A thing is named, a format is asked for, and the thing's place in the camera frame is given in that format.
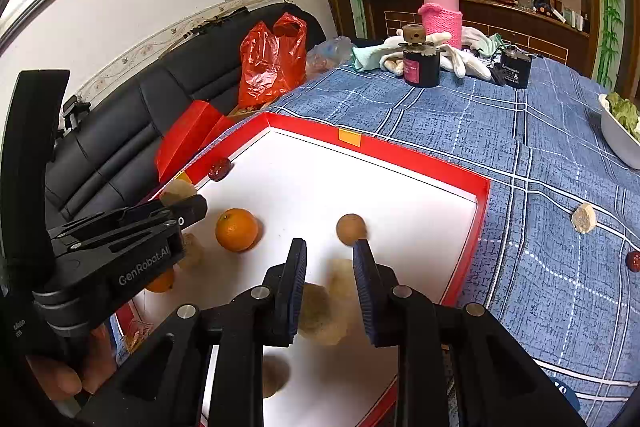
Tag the orange tangerine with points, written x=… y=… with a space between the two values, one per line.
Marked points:
x=162 y=282
x=236 y=229

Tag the white bowl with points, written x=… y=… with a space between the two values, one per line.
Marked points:
x=617 y=142

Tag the black leather sofa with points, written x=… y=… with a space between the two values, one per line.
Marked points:
x=150 y=107

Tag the red date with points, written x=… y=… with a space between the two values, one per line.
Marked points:
x=634 y=259
x=220 y=169

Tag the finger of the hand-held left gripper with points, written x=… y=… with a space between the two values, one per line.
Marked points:
x=192 y=209

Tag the round puffed rice cake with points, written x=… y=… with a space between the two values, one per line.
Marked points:
x=320 y=314

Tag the white gloves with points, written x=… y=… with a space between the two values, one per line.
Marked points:
x=465 y=59

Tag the wooden glass cabinet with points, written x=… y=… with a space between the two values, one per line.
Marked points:
x=392 y=14

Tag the black jar with brown lid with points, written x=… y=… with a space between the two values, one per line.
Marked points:
x=420 y=64

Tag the mint green cloth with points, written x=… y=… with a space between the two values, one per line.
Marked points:
x=367 y=57

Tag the small rice cake piece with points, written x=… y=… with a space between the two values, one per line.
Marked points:
x=177 y=192

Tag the red plastic bag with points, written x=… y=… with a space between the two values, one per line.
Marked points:
x=272 y=57

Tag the clear plastic bag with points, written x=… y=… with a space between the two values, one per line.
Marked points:
x=330 y=54

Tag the small black device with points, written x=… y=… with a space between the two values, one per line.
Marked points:
x=75 y=112

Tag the pink bottle with knitted sleeve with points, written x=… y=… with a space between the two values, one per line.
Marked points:
x=440 y=7

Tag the person's left hand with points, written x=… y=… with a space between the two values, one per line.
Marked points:
x=65 y=377

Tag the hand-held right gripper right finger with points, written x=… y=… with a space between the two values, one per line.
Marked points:
x=365 y=292

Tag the red paper box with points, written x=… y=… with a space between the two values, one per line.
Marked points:
x=187 y=142

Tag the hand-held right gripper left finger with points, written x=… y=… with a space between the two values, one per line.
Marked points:
x=299 y=277

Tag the red box with white inside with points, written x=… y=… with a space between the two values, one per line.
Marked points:
x=350 y=177

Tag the green lettuce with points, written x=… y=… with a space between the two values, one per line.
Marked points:
x=622 y=107

